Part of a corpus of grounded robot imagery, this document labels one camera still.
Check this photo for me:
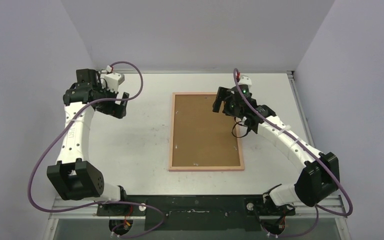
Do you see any brown cardboard backing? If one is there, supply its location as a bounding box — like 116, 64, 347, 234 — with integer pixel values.
172, 94, 241, 168

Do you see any pink picture frame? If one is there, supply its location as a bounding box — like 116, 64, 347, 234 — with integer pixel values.
168, 92, 246, 172

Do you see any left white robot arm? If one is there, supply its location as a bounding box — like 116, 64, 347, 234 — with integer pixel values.
46, 68, 129, 216

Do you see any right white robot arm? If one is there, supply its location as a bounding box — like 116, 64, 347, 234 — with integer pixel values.
212, 84, 340, 215

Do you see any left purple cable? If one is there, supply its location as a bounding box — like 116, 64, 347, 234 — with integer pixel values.
27, 60, 166, 239

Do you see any purple cable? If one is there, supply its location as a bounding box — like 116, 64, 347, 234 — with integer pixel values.
233, 68, 354, 238
27, 60, 166, 239

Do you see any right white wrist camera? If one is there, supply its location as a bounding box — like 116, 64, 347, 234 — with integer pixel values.
238, 75, 252, 88

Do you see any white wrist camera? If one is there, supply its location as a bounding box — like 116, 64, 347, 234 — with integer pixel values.
102, 72, 125, 94
238, 75, 252, 88

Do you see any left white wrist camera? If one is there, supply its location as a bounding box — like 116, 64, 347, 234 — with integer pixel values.
102, 72, 125, 94

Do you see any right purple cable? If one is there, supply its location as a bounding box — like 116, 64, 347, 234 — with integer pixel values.
233, 68, 354, 238

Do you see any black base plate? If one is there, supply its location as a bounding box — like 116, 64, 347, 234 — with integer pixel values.
96, 194, 296, 232

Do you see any aluminium rail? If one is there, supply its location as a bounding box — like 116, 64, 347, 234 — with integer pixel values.
51, 195, 346, 219

